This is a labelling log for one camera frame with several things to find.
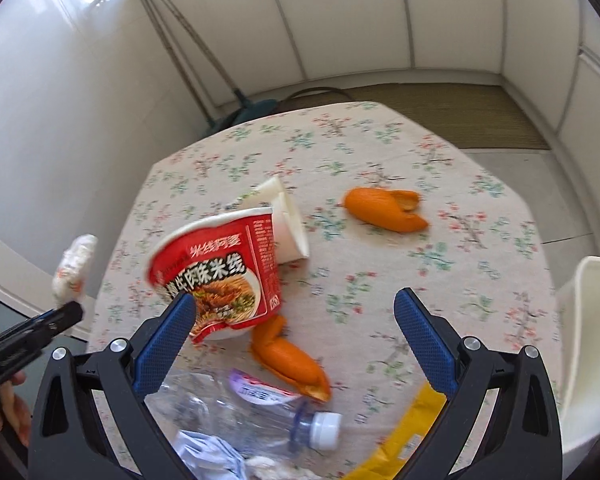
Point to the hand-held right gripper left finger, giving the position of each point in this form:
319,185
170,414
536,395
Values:
164,345

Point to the white tissue wad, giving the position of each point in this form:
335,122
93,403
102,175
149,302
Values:
72,270

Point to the crumpled white paper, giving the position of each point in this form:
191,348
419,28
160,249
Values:
207,452

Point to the white plastic bin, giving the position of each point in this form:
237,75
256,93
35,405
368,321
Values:
587,360

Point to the person's left hand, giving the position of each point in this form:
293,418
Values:
7,410

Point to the long orange peel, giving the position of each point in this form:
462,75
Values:
290,360

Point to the floral tablecloth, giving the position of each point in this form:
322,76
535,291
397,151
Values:
380,270

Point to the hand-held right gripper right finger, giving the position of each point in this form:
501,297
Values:
425,345

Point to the clear plastic bottle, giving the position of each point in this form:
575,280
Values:
250,410

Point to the white paper cup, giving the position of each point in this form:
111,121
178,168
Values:
287,225

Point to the red instant noodle cup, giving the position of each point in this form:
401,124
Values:
220,280

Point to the yellow packet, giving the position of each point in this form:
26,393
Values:
405,435

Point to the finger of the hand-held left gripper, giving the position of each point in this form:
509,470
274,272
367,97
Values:
60,316

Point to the brown floor mat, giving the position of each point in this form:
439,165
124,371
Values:
455,110

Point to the curled orange peel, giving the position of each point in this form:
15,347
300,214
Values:
380,210

